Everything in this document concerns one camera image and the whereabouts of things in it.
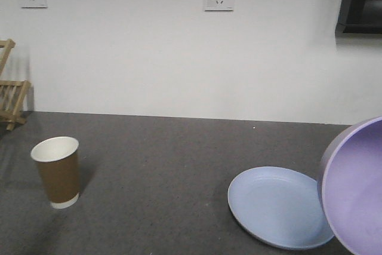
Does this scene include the wooden folding rack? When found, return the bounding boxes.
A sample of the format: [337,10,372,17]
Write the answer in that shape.
[1,39,31,131]

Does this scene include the purple plastic bowl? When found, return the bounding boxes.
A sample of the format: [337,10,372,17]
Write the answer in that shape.
[318,117,381,254]

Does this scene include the black wall cabinet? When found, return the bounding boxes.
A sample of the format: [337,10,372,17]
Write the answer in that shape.
[335,0,381,34]

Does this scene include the brown paper cup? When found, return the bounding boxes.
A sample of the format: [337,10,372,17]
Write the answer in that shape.
[30,136,80,209]

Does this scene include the light blue plastic plate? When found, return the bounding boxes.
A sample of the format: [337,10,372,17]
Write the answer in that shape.
[227,166,334,250]

